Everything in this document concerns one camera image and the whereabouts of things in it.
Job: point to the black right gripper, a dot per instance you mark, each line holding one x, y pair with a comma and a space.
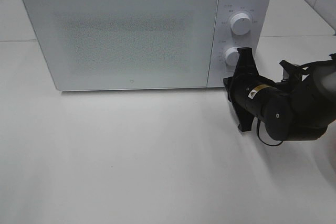
251, 94

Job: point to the lower white timer knob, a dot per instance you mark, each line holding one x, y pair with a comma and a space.
231, 56

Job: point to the white microwave door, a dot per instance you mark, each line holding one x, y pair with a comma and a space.
124, 44

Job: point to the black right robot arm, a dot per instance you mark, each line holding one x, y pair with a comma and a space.
298, 108

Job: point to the upper white power knob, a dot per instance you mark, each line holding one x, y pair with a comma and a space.
240, 23

